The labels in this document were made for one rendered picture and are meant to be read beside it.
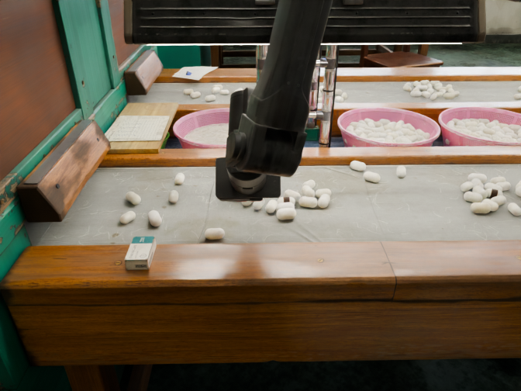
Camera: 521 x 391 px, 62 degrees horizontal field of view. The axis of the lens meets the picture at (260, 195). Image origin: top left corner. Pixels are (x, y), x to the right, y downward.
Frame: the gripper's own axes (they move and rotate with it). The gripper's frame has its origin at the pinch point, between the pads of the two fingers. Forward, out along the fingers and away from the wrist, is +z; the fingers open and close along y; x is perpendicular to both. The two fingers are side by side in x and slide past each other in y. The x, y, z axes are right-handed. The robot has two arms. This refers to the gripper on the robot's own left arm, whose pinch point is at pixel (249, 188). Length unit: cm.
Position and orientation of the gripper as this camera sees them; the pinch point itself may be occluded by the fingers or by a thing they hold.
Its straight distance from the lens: 77.0
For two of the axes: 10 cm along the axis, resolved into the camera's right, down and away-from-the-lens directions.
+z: -0.1, 1.8, 9.8
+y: -10.0, 0.1, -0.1
